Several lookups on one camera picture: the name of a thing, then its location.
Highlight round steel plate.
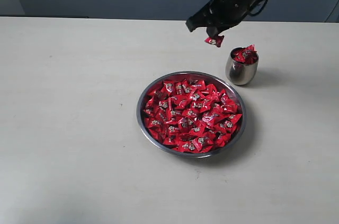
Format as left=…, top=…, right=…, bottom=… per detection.
left=136, top=71, right=247, bottom=159

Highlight stainless steel cup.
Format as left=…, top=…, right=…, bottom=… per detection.
left=225, top=47, right=258, bottom=86

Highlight red candy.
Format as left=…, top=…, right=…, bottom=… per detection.
left=205, top=35, right=225, bottom=48
left=191, top=79, right=206, bottom=91
left=161, top=80, right=176, bottom=96
left=234, top=44, right=258, bottom=65
left=176, top=141, right=198, bottom=153
left=214, top=120, right=237, bottom=133

